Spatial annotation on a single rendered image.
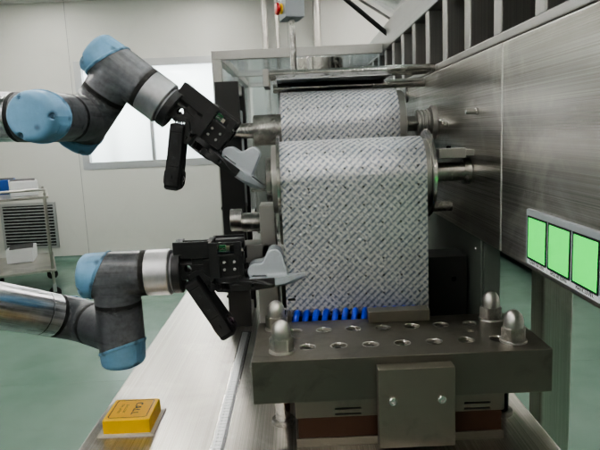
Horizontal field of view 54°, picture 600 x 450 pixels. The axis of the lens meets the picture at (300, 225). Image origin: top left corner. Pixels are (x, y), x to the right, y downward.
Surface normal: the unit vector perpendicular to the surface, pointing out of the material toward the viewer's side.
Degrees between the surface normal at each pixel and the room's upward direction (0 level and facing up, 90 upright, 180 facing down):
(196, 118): 90
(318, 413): 90
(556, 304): 90
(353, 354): 0
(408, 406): 90
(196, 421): 0
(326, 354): 0
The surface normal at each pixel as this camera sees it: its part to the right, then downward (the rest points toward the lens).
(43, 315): 0.76, 0.14
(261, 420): -0.04, -0.99
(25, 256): 0.29, 0.14
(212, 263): 0.00, 0.16
